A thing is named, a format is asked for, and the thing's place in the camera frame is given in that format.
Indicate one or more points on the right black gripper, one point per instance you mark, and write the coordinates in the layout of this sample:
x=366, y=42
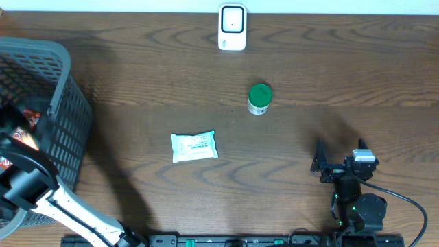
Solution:
x=333, y=171

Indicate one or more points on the green lid jar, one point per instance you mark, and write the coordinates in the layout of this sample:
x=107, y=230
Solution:
x=259, y=99

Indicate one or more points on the white wet wipes pack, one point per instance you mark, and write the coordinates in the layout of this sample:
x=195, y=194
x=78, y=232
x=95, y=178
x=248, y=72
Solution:
x=193, y=147

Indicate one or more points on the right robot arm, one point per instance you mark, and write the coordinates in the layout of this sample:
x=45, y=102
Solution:
x=358, y=212

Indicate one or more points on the white barcode scanner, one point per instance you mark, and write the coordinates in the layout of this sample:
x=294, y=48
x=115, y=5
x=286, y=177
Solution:
x=232, y=27

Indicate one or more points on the grey plastic shopping basket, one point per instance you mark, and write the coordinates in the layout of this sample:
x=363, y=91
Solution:
x=35, y=75

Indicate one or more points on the red Top chocolate bar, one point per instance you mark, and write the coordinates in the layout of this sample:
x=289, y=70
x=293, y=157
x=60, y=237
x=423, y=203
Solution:
x=23, y=135

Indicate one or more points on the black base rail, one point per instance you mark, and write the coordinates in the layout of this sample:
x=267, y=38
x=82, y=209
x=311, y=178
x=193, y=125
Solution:
x=254, y=241

